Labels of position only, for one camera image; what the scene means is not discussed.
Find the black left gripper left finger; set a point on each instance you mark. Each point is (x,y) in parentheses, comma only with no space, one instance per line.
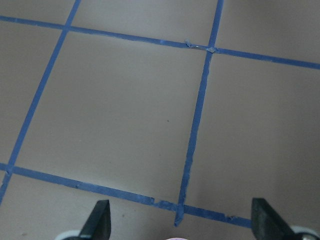
(98,224)

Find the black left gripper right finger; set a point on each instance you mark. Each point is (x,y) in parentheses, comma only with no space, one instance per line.
(267,224)

